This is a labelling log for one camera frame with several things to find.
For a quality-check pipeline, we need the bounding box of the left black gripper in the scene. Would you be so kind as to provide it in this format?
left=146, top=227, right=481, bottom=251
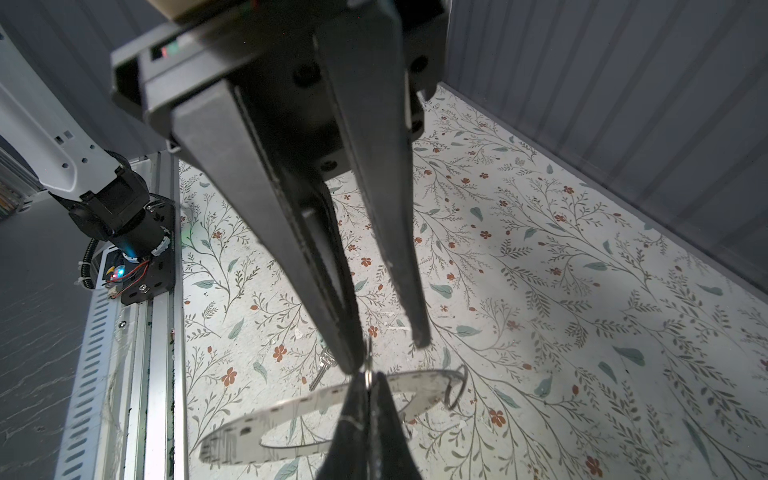
left=111, top=1, right=431, bottom=374

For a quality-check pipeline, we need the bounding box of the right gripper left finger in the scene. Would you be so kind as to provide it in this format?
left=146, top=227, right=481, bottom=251
left=316, top=373, right=369, bottom=480

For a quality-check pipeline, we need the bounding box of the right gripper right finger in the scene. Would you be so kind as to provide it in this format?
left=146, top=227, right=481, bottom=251
left=368, top=372, right=422, bottom=480

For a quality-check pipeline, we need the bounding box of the grey key on green tag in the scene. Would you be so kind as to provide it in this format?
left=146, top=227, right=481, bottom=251
left=309, top=347, right=337, bottom=391

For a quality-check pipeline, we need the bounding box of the white perforated vent strip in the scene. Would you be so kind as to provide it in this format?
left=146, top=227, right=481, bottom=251
left=54, top=247, right=118, bottom=479

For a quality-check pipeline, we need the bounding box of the small split ring on disc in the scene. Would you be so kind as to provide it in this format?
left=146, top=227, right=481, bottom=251
left=442, top=362, right=469, bottom=412

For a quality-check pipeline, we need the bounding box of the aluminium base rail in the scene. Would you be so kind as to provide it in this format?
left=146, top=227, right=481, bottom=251
left=107, top=149, right=190, bottom=480

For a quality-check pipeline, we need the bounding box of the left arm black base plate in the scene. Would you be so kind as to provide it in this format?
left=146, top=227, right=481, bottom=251
left=99, top=193, right=176, bottom=306

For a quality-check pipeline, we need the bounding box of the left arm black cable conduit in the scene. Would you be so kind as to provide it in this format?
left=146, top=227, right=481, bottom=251
left=76, top=236, right=103, bottom=292

